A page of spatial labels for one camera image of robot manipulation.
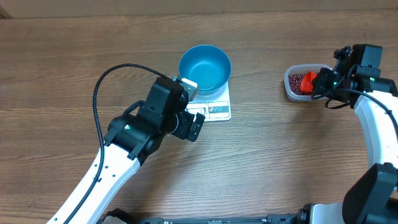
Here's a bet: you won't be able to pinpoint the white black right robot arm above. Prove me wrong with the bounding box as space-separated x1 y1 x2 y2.
311 44 397 223

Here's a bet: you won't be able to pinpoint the white digital kitchen scale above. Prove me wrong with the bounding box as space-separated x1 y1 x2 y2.
186 83 231 122

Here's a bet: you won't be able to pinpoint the red beans in container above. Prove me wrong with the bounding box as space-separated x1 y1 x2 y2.
289 73 312 95

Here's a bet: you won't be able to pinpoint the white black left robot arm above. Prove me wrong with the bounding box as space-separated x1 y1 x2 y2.
49 77 205 223

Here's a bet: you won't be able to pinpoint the clear plastic container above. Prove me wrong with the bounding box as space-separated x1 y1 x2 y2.
284 64 332 101

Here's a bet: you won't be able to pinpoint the orange scoop with blue handle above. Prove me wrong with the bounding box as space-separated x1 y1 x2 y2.
300 71 318 93

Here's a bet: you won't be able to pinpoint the blue metal bowl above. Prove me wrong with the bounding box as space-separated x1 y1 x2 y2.
178 45 232 96

